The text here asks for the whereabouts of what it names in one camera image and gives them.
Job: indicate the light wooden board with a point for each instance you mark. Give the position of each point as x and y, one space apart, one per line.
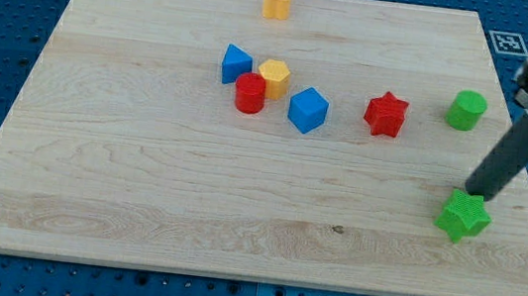
124 148

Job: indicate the yellow hexagon block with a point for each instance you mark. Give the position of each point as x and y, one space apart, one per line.
276 75

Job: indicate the red cylinder block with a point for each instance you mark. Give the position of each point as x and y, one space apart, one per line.
250 93

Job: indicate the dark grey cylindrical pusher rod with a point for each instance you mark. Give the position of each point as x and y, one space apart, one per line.
507 158

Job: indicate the green star block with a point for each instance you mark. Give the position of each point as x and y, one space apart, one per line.
462 215

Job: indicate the blue cube block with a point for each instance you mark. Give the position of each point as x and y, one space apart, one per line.
307 110

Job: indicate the green cylinder block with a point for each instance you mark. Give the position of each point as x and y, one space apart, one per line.
464 113

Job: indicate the white fiducial marker tag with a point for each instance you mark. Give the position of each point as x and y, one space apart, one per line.
508 43

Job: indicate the red star block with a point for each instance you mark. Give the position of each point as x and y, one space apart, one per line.
386 115

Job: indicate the yellow heart block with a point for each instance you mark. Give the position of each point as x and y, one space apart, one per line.
276 9

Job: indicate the blue triangle block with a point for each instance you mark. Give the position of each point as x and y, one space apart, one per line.
235 63

